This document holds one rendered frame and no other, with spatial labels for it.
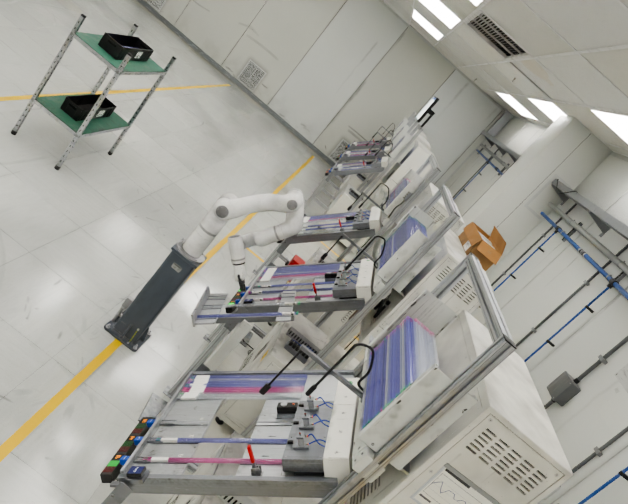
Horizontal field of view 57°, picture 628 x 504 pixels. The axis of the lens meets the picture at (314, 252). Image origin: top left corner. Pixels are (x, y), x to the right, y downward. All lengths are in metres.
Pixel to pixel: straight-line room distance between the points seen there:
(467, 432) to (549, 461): 0.24
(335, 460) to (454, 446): 0.36
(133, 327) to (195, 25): 9.36
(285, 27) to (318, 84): 1.24
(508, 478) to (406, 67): 10.34
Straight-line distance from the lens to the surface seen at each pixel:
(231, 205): 3.21
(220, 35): 12.26
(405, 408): 1.70
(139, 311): 3.62
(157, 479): 2.03
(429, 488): 1.87
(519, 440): 1.79
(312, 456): 1.90
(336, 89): 11.78
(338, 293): 3.17
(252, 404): 3.54
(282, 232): 3.26
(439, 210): 4.48
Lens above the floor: 2.22
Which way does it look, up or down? 18 degrees down
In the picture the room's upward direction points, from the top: 41 degrees clockwise
